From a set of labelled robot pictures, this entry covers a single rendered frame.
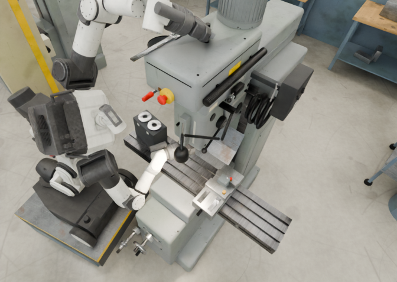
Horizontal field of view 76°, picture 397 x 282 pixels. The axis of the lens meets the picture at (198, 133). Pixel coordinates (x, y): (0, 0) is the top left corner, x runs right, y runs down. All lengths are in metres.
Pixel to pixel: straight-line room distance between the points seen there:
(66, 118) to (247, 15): 0.82
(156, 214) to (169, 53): 1.18
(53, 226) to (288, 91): 1.93
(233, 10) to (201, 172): 1.05
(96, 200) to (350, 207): 2.48
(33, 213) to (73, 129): 1.41
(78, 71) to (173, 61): 0.42
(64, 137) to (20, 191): 2.04
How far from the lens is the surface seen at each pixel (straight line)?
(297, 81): 1.24
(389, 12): 4.67
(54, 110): 1.09
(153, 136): 1.69
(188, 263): 2.28
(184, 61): 0.92
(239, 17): 1.14
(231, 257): 2.54
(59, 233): 2.30
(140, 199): 1.38
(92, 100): 1.17
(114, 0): 0.98
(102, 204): 2.07
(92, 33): 1.09
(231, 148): 1.85
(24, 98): 1.46
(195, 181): 1.71
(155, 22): 0.86
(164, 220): 1.81
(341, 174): 3.36
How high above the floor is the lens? 2.42
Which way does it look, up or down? 51 degrees down
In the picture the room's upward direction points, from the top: 7 degrees clockwise
